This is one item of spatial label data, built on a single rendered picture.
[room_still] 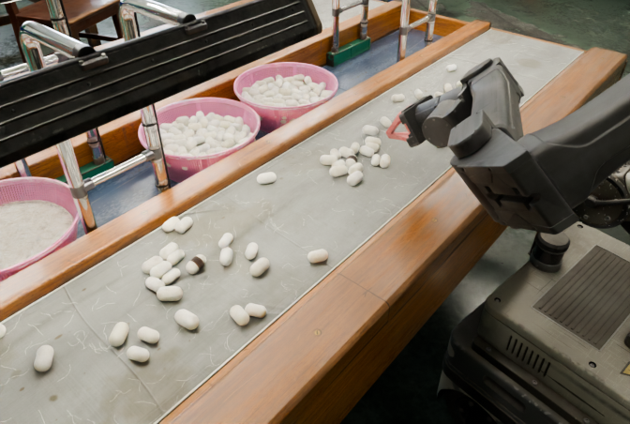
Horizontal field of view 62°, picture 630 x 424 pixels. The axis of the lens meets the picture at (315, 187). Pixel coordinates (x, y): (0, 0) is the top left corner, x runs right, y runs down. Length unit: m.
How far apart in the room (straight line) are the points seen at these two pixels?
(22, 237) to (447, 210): 0.75
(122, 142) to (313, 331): 0.71
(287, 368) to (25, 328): 0.39
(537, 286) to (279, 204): 0.62
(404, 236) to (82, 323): 0.51
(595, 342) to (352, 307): 0.61
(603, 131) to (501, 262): 1.59
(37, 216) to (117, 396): 0.45
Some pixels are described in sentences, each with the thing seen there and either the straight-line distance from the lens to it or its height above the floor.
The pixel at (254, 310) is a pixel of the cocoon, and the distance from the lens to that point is 0.78.
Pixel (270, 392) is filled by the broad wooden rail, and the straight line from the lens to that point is 0.69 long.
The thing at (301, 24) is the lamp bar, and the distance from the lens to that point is 0.86.
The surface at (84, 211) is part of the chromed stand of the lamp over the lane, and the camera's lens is 0.95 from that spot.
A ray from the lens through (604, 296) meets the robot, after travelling 1.33.
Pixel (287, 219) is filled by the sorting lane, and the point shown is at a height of 0.74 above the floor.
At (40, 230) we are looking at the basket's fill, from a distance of 1.05.
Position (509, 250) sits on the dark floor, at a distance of 2.10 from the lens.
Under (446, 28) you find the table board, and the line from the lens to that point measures 1.98.
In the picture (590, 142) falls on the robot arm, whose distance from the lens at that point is 0.47.
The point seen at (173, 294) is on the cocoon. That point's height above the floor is 0.76.
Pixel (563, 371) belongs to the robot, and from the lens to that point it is 1.21.
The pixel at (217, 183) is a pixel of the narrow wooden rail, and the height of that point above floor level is 0.76.
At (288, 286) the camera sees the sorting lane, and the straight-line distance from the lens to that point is 0.83.
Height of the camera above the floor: 1.35
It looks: 36 degrees down
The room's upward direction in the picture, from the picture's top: straight up
